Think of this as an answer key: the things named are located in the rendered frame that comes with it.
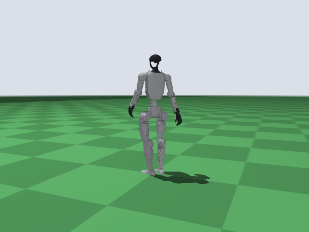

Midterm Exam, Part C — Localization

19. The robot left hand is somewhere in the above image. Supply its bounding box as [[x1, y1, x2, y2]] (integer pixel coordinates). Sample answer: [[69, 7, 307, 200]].
[[128, 105, 135, 117]]

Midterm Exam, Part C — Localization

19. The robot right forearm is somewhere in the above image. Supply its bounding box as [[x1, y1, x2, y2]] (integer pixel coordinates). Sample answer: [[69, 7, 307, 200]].
[[170, 94, 178, 112]]

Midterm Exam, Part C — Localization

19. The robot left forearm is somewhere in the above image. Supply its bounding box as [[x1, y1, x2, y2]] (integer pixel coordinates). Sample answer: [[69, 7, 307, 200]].
[[129, 90, 139, 107]]

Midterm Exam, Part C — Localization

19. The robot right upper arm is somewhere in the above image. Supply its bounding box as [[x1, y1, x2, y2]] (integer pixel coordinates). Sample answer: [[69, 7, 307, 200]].
[[165, 74, 174, 97]]

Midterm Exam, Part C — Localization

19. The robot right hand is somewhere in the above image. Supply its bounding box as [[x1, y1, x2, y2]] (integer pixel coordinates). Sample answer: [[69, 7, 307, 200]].
[[174, 108, 182, 126]]

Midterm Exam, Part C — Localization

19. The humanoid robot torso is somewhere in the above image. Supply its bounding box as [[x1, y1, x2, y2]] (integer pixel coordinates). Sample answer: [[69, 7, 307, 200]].
[[145, 70, 165, 118]]

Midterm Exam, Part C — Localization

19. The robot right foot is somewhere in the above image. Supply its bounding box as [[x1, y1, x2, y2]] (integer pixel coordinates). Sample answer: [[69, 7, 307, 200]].
[[155, 169, 165, 174]]

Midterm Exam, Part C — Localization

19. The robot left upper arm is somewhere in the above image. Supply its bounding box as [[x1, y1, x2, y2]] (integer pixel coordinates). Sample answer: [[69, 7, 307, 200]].
[[137, 72, 148, 96]]

